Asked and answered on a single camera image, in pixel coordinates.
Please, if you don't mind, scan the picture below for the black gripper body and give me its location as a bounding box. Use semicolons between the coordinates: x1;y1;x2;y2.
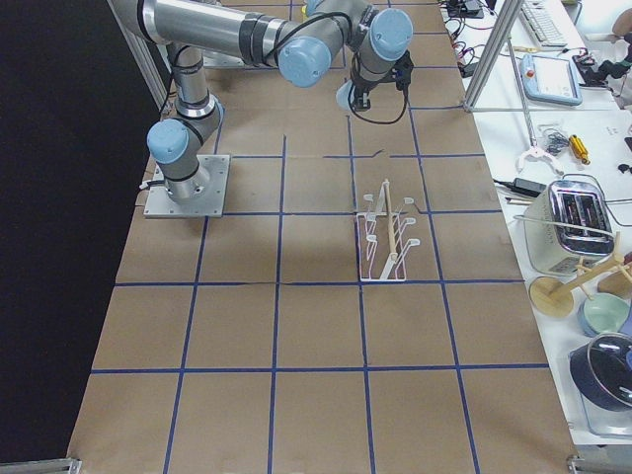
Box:
391;51;413;92

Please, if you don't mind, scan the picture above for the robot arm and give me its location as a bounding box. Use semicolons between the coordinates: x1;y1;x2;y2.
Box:
111;1;414;215

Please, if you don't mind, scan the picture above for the wooden rack rod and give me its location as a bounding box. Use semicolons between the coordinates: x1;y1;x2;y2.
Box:
382;179;397;262

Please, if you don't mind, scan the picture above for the blue teach pendant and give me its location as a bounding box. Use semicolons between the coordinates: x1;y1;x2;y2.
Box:
519;54;583;107

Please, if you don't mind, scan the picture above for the white keyboard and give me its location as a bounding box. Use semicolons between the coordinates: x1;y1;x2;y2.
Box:
519;1;568;49

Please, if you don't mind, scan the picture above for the black power adapter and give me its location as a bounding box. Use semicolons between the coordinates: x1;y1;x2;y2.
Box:
513;178;546;198

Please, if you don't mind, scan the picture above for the yellow screwdriver tool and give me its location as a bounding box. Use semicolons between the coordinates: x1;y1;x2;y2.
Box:
569;134;591;165

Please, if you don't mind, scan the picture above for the silver toaster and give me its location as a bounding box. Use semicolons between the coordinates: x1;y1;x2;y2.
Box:
523;180;614;276

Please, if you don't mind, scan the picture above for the wooden mug tree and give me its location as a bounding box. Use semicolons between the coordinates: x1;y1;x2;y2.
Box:
528;231;631;318

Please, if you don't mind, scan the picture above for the teal bowl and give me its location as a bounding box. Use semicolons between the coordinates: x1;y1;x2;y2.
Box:
578;293;630;337

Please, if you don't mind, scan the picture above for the dark blue pot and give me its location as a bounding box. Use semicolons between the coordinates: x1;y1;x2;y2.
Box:
570;333;631;412

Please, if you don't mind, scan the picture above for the black camera cable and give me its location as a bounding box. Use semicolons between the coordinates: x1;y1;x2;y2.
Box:
349;48;411;124

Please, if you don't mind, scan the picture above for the aluminium frame post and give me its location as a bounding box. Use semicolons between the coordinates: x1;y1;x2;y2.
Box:
463;0;522;113

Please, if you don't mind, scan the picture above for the white wire cup rack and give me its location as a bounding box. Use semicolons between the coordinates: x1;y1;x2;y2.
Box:
355;179;421;282

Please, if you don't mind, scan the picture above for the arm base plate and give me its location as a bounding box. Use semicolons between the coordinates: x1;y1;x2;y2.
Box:
143;154;231;218

